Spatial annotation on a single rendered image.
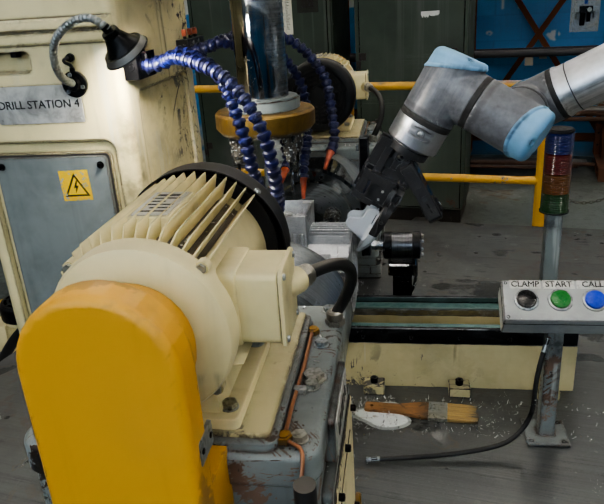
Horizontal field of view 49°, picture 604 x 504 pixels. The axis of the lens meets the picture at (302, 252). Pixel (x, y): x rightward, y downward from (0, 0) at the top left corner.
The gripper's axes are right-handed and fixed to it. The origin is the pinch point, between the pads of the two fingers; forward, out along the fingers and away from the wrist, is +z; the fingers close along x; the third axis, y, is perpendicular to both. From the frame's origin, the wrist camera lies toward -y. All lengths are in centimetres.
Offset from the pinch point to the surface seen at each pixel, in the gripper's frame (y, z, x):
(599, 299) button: -32.4, -16.4, 16.9
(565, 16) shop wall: -114, -76, -488
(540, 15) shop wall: -96, -67, -491
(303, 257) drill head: 10.0, -1.3, 19.8
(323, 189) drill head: 10.6, 2.7, -26.7
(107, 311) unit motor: 23, -15, 74
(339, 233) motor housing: 4.9, 1.1, -3.0
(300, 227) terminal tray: 11.9, 2.9, -0.9
